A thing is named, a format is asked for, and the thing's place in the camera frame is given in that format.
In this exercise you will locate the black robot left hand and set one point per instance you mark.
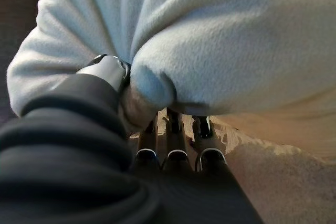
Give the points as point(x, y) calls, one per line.
point(78, 169)

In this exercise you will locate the white fringed cushion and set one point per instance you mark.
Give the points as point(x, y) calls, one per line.
point(210, 37)

